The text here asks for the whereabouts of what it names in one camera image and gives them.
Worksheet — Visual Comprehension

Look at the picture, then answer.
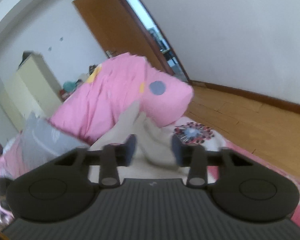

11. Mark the beige garment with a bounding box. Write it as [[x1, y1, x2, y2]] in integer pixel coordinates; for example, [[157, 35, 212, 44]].
[[89, 101, 189, 182]]

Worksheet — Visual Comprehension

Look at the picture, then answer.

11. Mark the red floral fleece blanket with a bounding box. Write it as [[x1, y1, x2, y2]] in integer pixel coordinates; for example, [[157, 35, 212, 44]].
[[0, 115, 300, 228]]

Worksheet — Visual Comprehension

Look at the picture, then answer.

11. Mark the pink grey floral quilt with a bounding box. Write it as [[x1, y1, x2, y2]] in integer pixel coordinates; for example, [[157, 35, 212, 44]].
[[0, 53, 193, 219]]

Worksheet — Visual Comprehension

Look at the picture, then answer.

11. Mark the cream yellow cabinet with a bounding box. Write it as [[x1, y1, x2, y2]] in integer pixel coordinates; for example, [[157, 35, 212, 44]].
[[0, 53, 63, 131]]

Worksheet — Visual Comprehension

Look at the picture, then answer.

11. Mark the brown wooden door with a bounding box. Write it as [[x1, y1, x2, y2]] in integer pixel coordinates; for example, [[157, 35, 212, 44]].
[[73, 0, 174, 75]]

